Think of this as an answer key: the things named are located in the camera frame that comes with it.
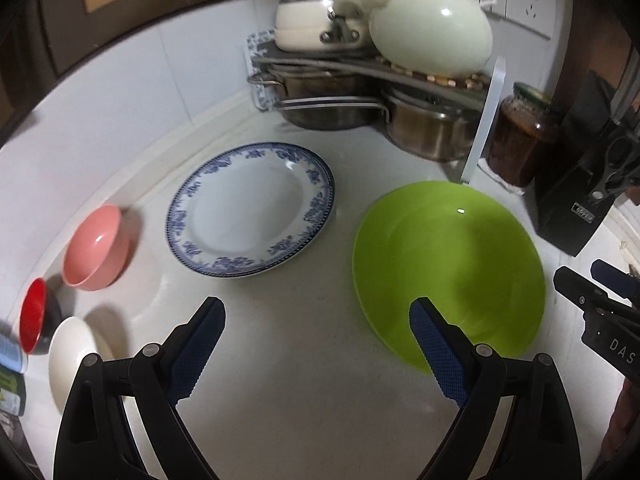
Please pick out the green packet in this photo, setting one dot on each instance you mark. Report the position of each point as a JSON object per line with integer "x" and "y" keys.
{"x": 10, "y": 392}

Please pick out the red bowl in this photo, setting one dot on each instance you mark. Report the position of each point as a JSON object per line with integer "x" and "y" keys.
{"x": 32, "y": 315}

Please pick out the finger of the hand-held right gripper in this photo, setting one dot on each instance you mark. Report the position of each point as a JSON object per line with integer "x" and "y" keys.
{"x": 575, "y": 285}
{"x": 610, "y": 272}

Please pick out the steel pots on rack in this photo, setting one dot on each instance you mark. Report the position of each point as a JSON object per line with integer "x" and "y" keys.
{"x": 492, "y": 110}

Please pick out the black scissors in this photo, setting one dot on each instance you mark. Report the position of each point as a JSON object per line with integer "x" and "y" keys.
{"x": 620, "y": 160}

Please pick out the deep steel pot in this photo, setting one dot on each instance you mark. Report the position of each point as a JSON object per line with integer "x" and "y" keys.
{"x": 430, "y": 130}

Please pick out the large white ceramic pot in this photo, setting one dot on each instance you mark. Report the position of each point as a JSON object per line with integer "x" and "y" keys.
{"x": 430, "y": 25}

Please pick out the green plate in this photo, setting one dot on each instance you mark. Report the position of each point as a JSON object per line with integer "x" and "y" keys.
{"x": 450, "y": 260}

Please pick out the wooden trivet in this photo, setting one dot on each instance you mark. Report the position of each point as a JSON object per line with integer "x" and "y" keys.
{"x": 450, "y": 80}

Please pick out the pink bowl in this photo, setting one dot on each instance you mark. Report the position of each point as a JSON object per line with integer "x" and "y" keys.
{"x": 95, "y": 245}

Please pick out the glass jar of dark sauce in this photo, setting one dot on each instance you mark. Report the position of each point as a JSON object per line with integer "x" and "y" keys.
{"x": 522, "y": 140}

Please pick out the white pump bottle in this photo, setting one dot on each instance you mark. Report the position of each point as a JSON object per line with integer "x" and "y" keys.
{"x": 11, "y": 355}

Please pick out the white bowl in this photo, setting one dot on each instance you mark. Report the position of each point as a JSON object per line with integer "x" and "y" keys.
{"x": 70, "y": 355}

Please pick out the small white pot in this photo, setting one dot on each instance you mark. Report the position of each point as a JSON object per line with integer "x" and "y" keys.
{"x": 300, "y": 25}

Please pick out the wide steel pot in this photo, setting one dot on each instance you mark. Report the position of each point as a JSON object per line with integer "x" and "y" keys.
{"x": 320, "y": 105}

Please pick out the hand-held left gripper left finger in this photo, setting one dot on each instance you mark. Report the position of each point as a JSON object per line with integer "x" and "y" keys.
{"x": 195, "y": 355}

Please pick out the black knife block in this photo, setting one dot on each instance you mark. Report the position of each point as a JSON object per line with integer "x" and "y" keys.
{"x": 575, "y": 190}

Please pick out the person's right hand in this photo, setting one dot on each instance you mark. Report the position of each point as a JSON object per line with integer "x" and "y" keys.
{"x": 622, "y": 410}

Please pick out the blue patterned white plate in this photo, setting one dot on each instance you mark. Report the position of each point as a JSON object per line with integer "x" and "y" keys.
{"x": 245, "y": 205}

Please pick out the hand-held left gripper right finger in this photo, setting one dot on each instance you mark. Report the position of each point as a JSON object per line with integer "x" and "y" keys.
{"x": 440, "y": 355}

